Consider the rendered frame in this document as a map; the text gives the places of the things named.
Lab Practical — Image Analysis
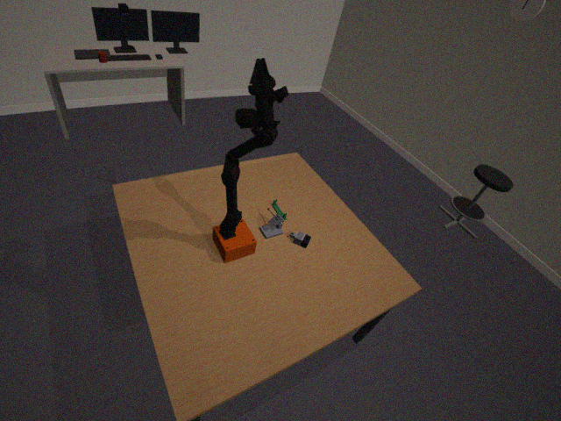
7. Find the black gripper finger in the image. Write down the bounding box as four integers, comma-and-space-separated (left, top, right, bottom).
250, 59, 269, 84
261, 58, 274, 80

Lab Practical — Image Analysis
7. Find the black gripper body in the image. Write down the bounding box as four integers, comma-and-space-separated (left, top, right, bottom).
248, 80, 275, 110

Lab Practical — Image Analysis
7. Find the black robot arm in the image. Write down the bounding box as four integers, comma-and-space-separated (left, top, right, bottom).
218, 86, 289, 240

